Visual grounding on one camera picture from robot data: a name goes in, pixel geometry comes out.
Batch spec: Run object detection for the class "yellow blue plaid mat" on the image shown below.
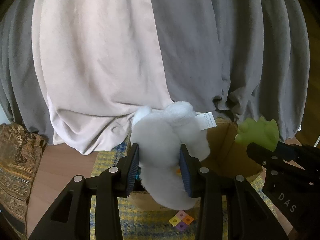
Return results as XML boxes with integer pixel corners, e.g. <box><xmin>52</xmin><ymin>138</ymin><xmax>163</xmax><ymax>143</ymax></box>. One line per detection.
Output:
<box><xmin>89</xmin><ymin>138</ymin><xmax>277</xmax><ymax>240</ymax></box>

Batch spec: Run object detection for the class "pale pink curtain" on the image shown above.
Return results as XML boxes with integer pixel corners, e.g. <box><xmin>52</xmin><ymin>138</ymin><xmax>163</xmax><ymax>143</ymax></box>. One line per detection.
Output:
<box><xmin>31</xmin><ymin>0</ymin><xmax>171</xmax><ymax>155</ymax></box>

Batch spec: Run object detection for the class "green dinosaur toy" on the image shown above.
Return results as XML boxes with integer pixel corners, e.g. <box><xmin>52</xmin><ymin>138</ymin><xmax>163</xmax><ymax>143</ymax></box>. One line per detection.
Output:
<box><xmin>234</xmin><ymin>116</ymin><xmax>279</xmax><ymax>152</ymax></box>

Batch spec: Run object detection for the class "brown cardboard box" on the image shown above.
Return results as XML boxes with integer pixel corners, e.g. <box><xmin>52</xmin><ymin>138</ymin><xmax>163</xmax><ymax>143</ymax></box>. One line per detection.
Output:
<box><xmin>128</xmin><ymin>116</ymin><xmax>263</xmax><ymax>213</ymax></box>

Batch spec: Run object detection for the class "grey curtain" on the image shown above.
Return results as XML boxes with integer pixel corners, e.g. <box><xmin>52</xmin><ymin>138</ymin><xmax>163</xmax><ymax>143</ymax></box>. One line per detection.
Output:
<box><xmin>1</xmin><ymin>0</ymin><xmax>310</xmax><ymax>144</ymax></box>

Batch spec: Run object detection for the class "white bunny plush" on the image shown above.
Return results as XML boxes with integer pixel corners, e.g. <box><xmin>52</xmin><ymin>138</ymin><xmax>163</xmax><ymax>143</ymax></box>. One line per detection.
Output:
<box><xmin>130</xmin><ymin>101</ymin><xmax>216</xmax><ymax>210</ymax></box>

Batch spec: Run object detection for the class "four colour block cube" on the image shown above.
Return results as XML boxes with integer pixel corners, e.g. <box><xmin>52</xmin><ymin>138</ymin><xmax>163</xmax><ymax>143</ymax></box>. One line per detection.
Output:
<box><xmin>169</xmin><ymin>211</ymin><xmax>194</xmax><ymax>231</ymax></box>

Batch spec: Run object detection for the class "brown paisley cloth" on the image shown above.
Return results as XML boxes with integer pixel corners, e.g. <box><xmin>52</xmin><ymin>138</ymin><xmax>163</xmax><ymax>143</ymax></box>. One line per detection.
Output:
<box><xmin>1</xmin><ymin>123</ymin><xmax>47</xmax><ymax>239</ymax></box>

